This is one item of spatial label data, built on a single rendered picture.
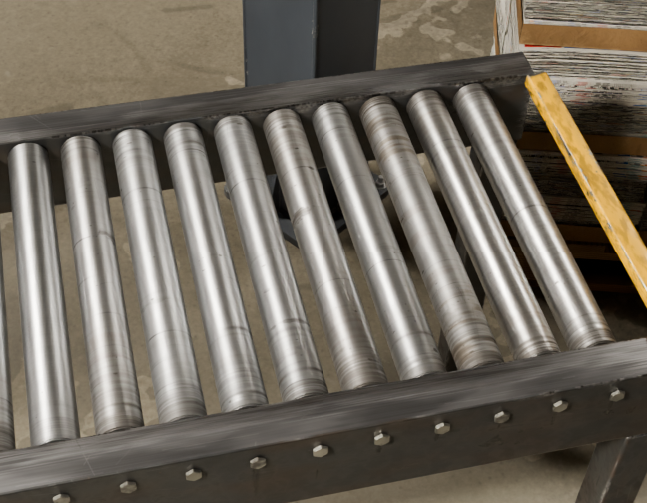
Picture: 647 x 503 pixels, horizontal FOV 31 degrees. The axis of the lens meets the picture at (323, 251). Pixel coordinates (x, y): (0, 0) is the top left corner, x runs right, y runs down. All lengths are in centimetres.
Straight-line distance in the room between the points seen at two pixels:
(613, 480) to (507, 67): 56
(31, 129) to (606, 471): 82
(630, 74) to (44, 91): 141
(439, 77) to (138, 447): 68
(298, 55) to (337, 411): 108
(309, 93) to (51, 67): 144
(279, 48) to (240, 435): 114
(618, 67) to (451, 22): 107
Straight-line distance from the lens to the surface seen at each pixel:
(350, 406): 120
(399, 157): 145
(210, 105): 152
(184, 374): 123
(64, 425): 121
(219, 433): 118
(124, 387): 122
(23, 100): 282
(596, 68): 202
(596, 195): 142
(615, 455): 142
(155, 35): 297
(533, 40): 198
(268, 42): 221
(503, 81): 159
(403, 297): 129
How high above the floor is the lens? 178
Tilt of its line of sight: 48 degrees down
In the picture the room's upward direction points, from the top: 2 degrees clockwise
